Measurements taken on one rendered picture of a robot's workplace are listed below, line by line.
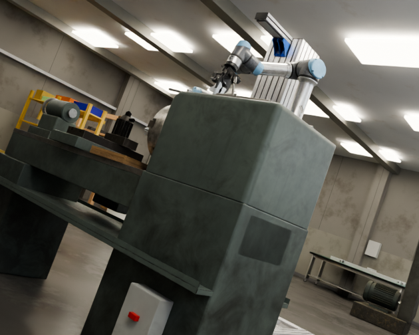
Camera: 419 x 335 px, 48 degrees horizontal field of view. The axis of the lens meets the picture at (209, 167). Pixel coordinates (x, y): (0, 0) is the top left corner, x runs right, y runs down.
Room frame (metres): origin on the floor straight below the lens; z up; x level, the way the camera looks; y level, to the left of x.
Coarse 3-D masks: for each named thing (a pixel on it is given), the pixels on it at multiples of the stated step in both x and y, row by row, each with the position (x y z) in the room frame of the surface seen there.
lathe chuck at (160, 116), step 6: (162, 108) 2.23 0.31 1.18; (168, 108) 2.21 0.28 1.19; (156, 114) 2.22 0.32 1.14; (162, 114) 2.19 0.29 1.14; (156, 120) 2.19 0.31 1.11; (162, 120) 2.16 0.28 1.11; (156, 126) 2.17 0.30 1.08; (150, 132) 2.20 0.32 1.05; (156, 132) 2.17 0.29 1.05; (150, 138) 2.20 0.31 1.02; (156, 138) 2.17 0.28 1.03; (150, 144) 2.21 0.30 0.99; (150, 150) 2.23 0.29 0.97
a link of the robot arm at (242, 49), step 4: (240, 44) 2.35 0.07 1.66; (244, 44) 2.35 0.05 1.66; (248, 44) 2.36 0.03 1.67; (236, 48) 2.35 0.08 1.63; (240, 48) 2.34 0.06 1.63; (244, 48) 2.35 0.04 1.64; (248, 48) 2.36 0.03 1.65; (232, 52) 2.36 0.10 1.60; (236, 52) 2.34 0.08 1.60; (240, 52) 2.34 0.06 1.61; (244, 52) 2.35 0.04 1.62; (248, 52) 2.36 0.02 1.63; (240, 56) 2.34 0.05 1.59; (244, 56) 2.36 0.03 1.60; (248, 56) 2.36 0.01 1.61; (244, 60) 2.38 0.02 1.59
